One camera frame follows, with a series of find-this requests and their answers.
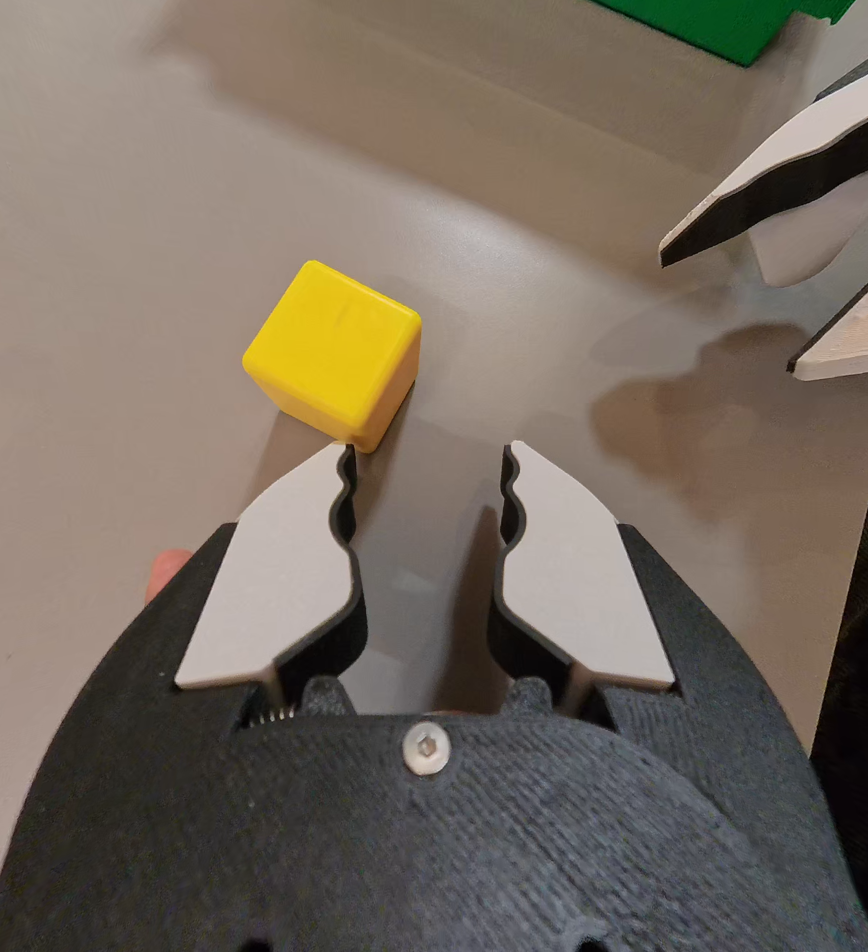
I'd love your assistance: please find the yellow cube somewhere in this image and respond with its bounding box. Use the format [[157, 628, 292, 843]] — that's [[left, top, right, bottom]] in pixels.
[[242, 259, 423, 455]]

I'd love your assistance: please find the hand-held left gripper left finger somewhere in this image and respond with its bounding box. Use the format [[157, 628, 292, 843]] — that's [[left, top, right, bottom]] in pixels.
[[174, 442, 369, 709]]

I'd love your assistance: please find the grey desk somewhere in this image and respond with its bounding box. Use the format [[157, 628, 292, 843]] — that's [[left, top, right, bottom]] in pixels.
[[0, 0, 868, 952]]

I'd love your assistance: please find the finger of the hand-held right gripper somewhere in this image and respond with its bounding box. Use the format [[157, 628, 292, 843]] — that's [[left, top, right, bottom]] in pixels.
[[659, 70, 868, 290], [785, 260, 868, 382]]

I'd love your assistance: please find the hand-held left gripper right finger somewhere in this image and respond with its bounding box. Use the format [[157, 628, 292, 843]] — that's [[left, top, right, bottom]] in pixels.
[[493, 440, 677, 716]]

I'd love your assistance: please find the green plastic bin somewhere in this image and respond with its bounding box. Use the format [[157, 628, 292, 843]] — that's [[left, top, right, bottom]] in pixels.
[[590, 0, 857, 68]]

